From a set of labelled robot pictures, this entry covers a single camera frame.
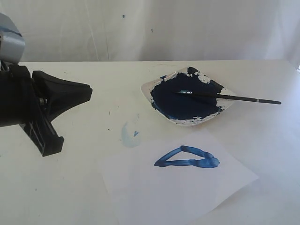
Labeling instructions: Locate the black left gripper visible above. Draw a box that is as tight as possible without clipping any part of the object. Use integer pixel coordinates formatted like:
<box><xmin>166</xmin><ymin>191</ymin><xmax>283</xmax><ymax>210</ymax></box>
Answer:
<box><xmin>0</xmin><ymin>65</ymin><xmax>92</xmax><ymax>157</ymax></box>

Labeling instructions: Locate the white paper sheet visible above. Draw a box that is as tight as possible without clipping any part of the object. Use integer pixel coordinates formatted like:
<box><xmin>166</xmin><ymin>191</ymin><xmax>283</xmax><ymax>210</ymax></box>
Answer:
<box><xmin>99</xmin><ymin>130</ymin><xmax>257</xmax><ymax>225</ymax></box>

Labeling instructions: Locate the black thin paintbrush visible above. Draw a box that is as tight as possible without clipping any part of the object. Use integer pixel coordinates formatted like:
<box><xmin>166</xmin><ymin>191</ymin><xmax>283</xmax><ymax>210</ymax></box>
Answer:
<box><xmin>174</xmin><ymin>90</ymin><xmax>282</xmax><ymax>105</ymax></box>

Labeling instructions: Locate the white square paint dish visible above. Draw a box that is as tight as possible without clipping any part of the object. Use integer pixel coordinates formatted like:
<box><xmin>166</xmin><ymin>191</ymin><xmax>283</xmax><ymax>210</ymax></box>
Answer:
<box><xmin>141</xmin><ymin>67</ymin><xmax>236</xmax><ymax>126</ymax></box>

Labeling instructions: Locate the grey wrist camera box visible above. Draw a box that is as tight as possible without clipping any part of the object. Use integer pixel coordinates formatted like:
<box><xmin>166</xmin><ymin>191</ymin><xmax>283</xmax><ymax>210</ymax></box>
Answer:
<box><xmin>0</xmin><ymin>13</ymin><xmax>25</xmax><ymax>64</ymax></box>

